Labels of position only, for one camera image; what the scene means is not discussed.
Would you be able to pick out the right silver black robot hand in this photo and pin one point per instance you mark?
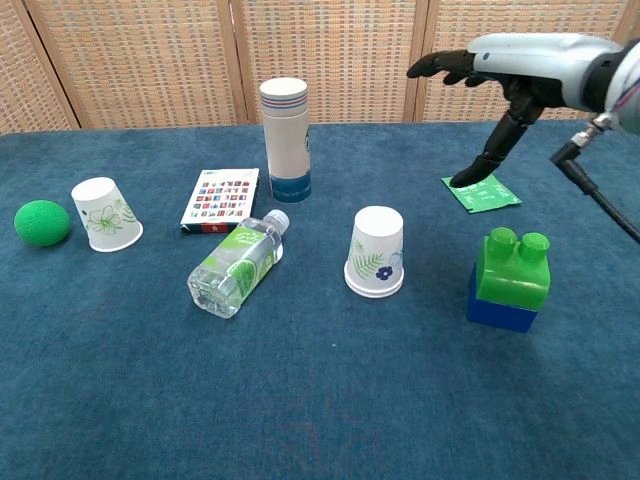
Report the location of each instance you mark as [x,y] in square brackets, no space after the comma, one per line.
[540,62]

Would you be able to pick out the white paper cup blue flower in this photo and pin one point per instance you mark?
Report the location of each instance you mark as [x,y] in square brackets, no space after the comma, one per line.
[376,240]

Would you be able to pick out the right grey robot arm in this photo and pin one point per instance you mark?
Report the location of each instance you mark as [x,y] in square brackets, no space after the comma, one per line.
[627,75]

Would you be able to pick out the green foil sachet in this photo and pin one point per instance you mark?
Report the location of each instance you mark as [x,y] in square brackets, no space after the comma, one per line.
[492,197]

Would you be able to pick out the green toy building block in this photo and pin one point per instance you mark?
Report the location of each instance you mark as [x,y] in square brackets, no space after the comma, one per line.
[512,280]

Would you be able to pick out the blue toy building block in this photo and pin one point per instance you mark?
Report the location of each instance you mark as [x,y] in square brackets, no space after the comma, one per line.
[500,318]

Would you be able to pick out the tall white cylinder canister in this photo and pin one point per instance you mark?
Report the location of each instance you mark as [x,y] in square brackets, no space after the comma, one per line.
[286,145]

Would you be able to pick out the white picture card box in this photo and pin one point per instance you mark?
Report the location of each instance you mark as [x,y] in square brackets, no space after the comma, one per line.
[220,197]

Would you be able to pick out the clear lime water bottle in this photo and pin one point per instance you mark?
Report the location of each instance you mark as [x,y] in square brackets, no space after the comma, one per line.
[235,265]

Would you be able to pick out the blue carpet table cloth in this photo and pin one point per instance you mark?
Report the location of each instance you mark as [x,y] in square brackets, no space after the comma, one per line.
[320,380]

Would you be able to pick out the woven wooden folding screen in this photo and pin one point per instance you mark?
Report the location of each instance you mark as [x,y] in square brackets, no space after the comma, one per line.
[150,60]

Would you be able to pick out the green foam ball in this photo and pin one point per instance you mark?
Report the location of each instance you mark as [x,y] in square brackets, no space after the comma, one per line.
[42,223]

